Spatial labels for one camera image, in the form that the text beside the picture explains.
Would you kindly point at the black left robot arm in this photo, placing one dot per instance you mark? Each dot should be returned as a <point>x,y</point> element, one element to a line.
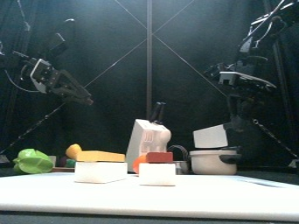
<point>62,35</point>

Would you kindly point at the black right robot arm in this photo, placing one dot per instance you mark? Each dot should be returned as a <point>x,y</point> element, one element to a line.
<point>269,26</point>

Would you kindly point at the orange toy carrot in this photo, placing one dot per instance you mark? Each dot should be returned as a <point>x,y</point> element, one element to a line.
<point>138,164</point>

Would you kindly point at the white box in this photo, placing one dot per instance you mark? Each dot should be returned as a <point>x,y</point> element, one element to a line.
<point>210,136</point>

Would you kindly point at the yellow toy fruit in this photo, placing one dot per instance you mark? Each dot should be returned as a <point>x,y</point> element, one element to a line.
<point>72,151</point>

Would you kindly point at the small grey metal toy pot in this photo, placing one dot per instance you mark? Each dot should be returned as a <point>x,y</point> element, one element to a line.
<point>181,167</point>

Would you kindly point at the white toy knife block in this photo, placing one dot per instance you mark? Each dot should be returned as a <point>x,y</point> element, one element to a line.
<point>142,140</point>

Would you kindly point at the small green toy item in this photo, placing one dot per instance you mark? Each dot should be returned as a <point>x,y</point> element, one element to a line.
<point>70,163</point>

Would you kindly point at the small white cube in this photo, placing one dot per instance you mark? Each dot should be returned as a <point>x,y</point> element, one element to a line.
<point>52,160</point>

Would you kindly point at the brown wooden tray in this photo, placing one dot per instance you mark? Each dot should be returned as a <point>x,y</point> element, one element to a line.
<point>62,169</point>

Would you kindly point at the green toy lettuce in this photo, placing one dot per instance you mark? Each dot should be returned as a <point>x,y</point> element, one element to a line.
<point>32,162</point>

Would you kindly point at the yellow egg toy sushi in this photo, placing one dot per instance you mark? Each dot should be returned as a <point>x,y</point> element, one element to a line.
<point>99,172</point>

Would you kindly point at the red striped toy sushi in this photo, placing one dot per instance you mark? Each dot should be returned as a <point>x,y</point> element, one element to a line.
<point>158,175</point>

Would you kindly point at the white plastic cutting board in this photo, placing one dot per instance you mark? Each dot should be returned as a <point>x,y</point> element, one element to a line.
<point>194,198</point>

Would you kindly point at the vertical metal frame pole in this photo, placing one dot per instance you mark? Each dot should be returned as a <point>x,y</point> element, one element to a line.
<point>150,58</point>

